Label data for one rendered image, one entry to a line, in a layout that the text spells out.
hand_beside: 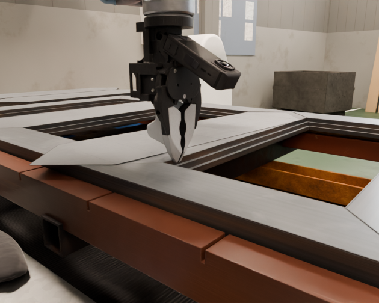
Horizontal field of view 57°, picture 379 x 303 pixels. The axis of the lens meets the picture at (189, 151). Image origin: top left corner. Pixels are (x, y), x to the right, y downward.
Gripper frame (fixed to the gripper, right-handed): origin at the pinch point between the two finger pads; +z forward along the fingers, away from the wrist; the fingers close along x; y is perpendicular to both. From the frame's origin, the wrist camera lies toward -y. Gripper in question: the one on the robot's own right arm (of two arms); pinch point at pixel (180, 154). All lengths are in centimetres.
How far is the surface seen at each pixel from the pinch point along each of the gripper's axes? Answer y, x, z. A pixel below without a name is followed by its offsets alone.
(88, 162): 9.2, 10.4, 0.6
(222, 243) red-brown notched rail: -17.7, 14.2, 2.9
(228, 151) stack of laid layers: 0.4, -14.2, 2.3
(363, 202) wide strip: -26.5, 0.4, 0.8
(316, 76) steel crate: 188, -564, 9
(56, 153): 18.1, 10.5, 0.6
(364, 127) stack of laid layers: -13, -53, 2
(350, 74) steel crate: 152, -628, 7
